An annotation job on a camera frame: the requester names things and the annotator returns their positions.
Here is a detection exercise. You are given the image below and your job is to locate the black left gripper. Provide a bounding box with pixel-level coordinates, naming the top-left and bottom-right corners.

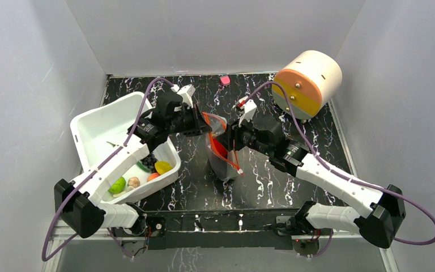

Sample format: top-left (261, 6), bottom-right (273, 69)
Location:
top-left (167, 104), bottom-right (213, 138)

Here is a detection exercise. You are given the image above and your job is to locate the clear zip bag orange zipper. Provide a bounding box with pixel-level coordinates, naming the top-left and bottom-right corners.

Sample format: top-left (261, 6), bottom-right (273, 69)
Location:
top-left (202, 112), bottom-right (244, 182)

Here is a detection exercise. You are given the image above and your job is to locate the red yellow toy pomegranate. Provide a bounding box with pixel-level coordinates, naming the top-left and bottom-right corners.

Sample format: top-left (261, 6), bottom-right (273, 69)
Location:
top-left (212, 138), bottom-right (228, 159)

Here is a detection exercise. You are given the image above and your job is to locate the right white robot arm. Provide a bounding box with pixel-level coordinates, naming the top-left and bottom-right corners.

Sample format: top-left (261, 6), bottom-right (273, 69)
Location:
top-left (216, 117), bottom-right (406, 249)

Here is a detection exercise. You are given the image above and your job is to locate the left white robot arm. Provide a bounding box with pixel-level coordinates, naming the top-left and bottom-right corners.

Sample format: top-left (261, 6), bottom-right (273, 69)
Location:
top-left (54, 86), bottom-right (211, 238)

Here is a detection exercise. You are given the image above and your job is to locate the small pink eraser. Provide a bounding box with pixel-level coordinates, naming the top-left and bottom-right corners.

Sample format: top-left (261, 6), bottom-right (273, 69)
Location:
top-left (219, 75), bottom-right (231, 86)

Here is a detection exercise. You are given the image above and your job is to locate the yellow toy starfruit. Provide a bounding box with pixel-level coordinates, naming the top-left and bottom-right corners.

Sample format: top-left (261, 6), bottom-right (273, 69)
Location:
top-left (154, 161), bottom-right (173, 175)

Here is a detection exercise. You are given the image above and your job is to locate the black toy grape bunch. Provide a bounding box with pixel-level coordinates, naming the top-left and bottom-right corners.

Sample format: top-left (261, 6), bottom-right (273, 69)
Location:
top-left (140, 154), bottom-right (157, 171)

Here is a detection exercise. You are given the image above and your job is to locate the round cream drawer cabinet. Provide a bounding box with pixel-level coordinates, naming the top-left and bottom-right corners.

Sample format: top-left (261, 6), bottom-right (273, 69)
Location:
top-left (271, 50), bottom-right (343, 120)

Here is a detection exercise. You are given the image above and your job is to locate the orange toy peach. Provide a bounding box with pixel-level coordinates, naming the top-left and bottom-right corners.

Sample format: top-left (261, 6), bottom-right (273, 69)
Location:
top-left (147, 172), bottom-right (160, 182)

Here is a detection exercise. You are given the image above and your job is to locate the beige toy garlic bulb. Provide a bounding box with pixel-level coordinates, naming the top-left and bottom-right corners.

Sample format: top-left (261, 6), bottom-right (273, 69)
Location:
top-left (127, 177), bottom-right (141, 190)

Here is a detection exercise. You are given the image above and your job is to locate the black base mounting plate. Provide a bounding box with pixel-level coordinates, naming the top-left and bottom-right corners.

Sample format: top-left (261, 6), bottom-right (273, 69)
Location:
top-left (137, 208), bottom-right (316, 250)

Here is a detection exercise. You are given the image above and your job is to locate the light green toy fruit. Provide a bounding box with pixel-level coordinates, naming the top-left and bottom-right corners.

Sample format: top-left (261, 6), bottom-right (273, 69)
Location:
top-left (108, 177), bottom-right (127, 194)

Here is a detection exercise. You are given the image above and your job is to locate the white plastic bin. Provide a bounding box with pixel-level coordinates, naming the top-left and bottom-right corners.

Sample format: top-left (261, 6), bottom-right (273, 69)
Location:
top-left (70, 92), bottom-right (181, 204)

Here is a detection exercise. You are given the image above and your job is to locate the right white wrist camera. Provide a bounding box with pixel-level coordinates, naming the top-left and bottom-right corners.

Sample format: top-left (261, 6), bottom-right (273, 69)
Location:
top-left (236, 96), bottom-right (257, 126)

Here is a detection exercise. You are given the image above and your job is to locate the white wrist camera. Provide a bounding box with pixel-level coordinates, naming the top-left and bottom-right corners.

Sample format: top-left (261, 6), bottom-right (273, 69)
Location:
top-left (171, 84), bottom-right (195, 109)
top-left (236, 96), bottom-right (257, 126)

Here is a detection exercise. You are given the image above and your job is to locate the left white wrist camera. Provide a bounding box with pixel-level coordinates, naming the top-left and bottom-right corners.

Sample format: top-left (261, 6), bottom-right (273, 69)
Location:
top-left (171, 84), bottom-right (195, 109)

